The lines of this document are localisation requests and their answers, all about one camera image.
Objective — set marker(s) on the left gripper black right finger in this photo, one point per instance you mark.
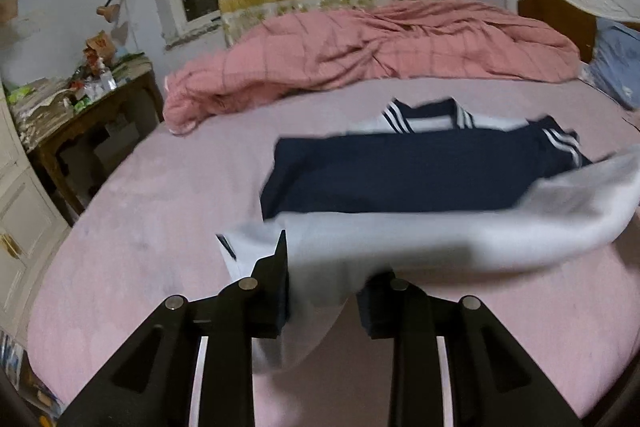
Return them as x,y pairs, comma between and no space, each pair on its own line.
454,362

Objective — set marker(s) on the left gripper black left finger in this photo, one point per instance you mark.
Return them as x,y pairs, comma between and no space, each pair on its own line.
191,362

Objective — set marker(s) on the navy and white jacket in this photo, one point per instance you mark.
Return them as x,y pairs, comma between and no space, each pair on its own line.
432,186

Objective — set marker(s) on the pink bed sheet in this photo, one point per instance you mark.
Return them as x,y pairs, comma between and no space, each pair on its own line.
151,232

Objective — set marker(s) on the white cabinet door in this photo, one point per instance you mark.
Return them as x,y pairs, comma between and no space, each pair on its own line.
32,229

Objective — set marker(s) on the wooden desk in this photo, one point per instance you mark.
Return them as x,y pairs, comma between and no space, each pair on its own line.
138,101

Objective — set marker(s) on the stack of books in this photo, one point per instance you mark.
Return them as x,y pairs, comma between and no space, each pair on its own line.
40,107

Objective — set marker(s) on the pink plaid quilt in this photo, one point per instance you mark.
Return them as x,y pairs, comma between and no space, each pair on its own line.
326,50

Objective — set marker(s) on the orange snack bag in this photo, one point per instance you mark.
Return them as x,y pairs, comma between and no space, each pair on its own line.
100,46

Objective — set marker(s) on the blue floral pillow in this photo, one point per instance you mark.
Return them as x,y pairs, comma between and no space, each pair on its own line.
614,68

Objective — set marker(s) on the white wooden headboard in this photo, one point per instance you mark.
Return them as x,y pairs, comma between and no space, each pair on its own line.
577,19

